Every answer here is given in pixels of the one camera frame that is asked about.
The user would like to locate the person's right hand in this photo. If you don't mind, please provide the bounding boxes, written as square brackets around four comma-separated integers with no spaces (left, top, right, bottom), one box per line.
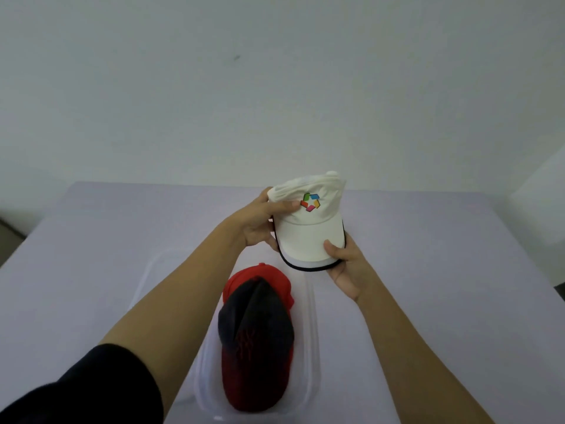
[323,231,376,303]

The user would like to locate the person's left hand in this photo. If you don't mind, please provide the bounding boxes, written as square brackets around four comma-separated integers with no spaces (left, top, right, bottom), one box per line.
[227,187,301,253]

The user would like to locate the white cap with colourful logo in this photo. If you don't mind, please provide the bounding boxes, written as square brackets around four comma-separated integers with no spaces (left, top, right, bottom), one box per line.
[267,171,347,273]

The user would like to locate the red cap with black patch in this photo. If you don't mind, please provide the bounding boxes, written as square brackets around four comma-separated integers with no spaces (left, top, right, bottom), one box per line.
[222,262,295,310]

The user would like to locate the clear plastic container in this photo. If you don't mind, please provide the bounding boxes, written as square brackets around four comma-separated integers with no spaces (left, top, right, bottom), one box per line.
[194,253,321,422]

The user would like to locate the clear plastic lid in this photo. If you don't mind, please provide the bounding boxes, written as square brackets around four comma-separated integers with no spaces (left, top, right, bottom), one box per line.
[128,249,195,405]

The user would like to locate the dark grey and maroon cap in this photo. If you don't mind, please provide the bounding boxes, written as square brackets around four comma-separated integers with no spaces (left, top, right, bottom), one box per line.
[217,277,295,413]

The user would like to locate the person's left forearm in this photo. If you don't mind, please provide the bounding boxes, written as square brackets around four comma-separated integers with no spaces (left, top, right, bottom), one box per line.
[99,216,248,418]

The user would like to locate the person's right forearm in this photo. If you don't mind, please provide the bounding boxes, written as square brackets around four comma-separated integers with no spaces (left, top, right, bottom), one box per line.
[355,277,495,424]

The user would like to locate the person's black left sleeve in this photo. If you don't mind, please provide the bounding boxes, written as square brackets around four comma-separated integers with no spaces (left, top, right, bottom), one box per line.
[0,343,165,424]

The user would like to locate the beige sofa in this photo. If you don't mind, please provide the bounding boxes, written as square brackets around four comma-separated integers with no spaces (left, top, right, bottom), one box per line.
[0,218,26,268]

